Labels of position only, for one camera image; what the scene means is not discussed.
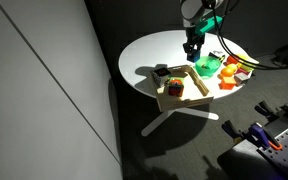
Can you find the yellow banana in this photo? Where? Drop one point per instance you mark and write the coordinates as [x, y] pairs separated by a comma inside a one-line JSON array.
[[248, 65]]

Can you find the magenta block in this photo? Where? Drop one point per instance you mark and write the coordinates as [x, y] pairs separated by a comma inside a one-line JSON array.
[[239, 70]]

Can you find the wooden tray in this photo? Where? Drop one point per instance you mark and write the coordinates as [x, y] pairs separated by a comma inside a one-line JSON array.
[[184, 90]]

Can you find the green block in bowl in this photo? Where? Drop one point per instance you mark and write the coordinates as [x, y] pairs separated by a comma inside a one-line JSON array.
[[207, 65]]

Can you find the black white patterned cube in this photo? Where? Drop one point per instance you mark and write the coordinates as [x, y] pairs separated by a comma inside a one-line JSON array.
[[160, 76]]

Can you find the yellow lemon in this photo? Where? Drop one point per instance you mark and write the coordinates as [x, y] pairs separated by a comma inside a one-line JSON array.
[[243, 57]]

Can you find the grey perforated board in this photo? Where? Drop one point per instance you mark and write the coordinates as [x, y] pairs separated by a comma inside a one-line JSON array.
[[284, 146]]

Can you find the purple orange clamp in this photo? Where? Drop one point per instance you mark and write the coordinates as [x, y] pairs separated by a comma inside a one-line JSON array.
[[256, 134]]

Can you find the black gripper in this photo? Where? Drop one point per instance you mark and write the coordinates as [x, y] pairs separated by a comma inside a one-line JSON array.
[[194, 41]]

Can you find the orange fruit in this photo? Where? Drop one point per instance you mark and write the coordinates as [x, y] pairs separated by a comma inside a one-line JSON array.
[[227, 72]]

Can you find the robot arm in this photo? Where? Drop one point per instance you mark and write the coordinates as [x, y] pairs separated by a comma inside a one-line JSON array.
[[193, 13]]

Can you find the red-orange block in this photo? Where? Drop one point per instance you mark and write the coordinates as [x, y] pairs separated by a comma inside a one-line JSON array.
[[227, 83]]

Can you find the yellow peach fruit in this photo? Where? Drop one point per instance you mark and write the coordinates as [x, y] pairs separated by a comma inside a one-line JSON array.
[[233, 67]]

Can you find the red apple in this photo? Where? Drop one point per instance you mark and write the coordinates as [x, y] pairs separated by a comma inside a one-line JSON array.
[[231, 60]]

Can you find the blue block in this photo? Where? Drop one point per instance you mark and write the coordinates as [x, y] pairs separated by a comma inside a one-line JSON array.
[[194, 56]]

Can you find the grey square block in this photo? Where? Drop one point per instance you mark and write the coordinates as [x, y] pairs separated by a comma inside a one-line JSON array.
[[241, 78]]

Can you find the teal wrist camera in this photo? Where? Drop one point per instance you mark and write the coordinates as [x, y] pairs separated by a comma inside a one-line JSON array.
[[207, 25]]

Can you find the green plastic bowl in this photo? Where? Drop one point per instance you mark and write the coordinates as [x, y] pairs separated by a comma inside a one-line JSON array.
[[207, 72]]

